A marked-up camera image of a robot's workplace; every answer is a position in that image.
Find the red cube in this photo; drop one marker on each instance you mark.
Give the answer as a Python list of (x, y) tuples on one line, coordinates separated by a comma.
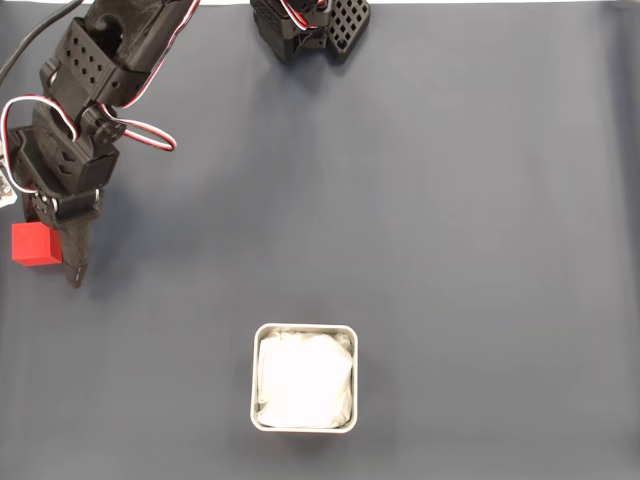
[(32, 245)]

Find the camera board on white mount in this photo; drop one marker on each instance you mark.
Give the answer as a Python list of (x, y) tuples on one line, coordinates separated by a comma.
[(5, 192)]

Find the white square box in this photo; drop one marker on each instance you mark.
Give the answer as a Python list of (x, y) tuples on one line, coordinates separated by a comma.
[(253, 380)]

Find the white tissue paper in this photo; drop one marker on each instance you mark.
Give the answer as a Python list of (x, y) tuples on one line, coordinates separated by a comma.
[(305, 380)]

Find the grey table mat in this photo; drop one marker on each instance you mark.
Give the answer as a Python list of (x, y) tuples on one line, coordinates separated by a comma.
[(450, 225)]

